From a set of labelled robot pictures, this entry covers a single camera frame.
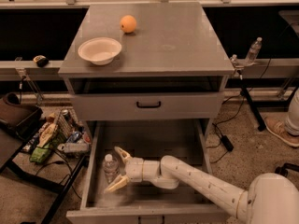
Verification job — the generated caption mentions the black side table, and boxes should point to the black side table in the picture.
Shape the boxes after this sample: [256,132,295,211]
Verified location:
[0,119,90,224]

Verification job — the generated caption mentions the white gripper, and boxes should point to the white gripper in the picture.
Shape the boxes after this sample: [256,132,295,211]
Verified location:
[104,147,144,193]

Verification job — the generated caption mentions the black tripod stand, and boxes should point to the black tripod stand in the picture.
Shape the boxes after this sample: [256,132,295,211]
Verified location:
[229,54,267,133]

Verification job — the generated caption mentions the brown bag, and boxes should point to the brown bag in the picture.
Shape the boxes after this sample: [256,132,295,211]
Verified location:
[0,92,42,141]

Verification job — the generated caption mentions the clear water bottle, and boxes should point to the clear water bottle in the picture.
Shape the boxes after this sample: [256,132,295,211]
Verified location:
[102,154,120,184]

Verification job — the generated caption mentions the grey drawer cabinet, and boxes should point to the grey drawer cabinet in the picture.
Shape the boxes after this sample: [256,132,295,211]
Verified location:
[59,2,234,134]

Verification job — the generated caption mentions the open grey bottom drawer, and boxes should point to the open grey bottom drawer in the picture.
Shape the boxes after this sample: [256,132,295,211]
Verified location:
[67,119,229,224]

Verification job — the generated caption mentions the closed grey upper drawer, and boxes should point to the closed grey upper drawer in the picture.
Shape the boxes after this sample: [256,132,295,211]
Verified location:
[70,92,224,121]

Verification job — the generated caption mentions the tan shoe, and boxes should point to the tan shoe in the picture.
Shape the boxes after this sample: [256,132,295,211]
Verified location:
[265,117,299,147]

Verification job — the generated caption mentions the small background water bottle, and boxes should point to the small background water bottle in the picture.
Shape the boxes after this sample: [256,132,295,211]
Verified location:
[245,37,263,66]

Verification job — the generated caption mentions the black yellow tape measure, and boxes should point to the black yellow tape measure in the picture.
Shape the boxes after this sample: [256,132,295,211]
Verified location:
[33,55,49,67]

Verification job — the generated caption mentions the white bowl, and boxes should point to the white bowl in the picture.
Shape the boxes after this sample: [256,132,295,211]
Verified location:
[78,37,122,65]

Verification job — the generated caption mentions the wire basket of snacks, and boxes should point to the wire basket of snacks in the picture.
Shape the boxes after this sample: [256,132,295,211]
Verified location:
[22,108,91,156]

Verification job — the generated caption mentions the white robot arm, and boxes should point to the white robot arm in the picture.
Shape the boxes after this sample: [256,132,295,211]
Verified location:
[105,147,299,224]

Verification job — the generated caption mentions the orange fruit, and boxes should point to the orange fruit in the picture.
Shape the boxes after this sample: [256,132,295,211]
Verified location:
[120,15,137,34]

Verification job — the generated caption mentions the black chair caster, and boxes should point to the black chair caster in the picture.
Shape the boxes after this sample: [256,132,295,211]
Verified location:
[275,163,299,177]

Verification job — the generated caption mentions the green snack bag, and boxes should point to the green snack bag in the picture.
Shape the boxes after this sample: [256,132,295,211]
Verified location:
[29,147,51,164]

